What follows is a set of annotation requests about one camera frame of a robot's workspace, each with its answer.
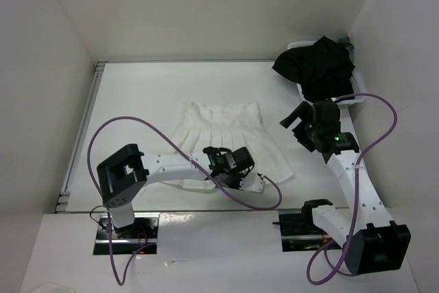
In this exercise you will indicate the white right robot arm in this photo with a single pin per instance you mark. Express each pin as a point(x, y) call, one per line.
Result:
point(370, 239)

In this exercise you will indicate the white plastic basket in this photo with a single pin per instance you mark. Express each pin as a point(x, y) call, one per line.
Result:
point(357, 81)

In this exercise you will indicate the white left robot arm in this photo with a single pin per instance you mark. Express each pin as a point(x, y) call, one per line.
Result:
point(127, 171)

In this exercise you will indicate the black skirt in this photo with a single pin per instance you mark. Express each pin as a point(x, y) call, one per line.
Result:
point(323, 69)

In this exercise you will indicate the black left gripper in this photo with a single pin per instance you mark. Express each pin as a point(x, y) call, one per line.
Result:
point(236, 185)

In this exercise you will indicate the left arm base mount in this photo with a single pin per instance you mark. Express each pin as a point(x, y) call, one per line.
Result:
point(143, 233)

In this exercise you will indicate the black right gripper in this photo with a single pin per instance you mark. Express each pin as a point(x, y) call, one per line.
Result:
point(302, 108)

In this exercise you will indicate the white pleated skirt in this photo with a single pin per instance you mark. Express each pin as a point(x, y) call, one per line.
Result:
point(232, 127)

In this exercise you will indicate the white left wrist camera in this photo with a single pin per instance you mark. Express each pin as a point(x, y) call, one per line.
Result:
point(252, 183)

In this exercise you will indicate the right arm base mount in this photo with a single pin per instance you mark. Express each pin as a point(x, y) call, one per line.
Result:
point(297, 235)

